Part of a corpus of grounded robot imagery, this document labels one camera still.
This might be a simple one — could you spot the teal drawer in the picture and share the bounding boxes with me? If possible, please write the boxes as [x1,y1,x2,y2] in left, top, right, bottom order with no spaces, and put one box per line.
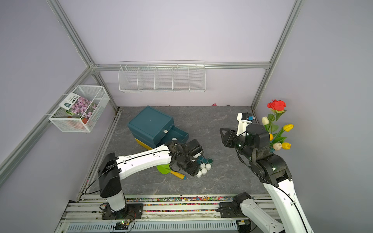
[157,126,189,146]

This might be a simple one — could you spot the teal drawer cabinet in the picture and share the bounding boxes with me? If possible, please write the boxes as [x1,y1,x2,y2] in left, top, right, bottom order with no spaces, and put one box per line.
[127,106,174,148]

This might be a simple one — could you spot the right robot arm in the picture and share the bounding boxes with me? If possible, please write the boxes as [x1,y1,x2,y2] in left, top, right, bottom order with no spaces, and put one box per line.
[220,124,313,233]

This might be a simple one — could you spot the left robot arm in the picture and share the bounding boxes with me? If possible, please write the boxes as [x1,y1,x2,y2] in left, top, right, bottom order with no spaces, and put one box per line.
[94,139,204,220]

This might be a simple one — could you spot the yellow bottom drawer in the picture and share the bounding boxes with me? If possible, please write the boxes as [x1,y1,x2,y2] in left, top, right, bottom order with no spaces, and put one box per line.
[136,138,152,150]

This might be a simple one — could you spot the green toy shovel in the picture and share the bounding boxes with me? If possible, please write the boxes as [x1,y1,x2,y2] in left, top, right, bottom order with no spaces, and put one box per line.
[156,164,186,180]

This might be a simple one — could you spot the colourful pebble tray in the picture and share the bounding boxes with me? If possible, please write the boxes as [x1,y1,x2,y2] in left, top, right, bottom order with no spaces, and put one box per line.
[126,196,233,213]

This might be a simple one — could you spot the glass vase with flowers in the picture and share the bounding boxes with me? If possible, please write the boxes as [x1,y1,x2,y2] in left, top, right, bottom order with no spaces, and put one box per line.
[262,100,294,152]

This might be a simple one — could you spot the purple flower seed packet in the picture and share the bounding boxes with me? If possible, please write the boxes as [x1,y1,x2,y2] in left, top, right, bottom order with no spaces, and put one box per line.
[59,92,97,119]

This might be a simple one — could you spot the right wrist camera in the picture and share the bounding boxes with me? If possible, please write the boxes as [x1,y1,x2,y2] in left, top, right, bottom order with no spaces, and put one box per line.
[237,112,255,136]

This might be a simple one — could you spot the long white wire basket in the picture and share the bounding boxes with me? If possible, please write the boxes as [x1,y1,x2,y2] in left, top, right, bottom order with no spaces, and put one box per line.
[118,60,207,92]

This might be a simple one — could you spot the small white wire basket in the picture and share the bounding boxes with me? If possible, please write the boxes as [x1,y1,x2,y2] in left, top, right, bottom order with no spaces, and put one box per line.
[49,85,110,133]

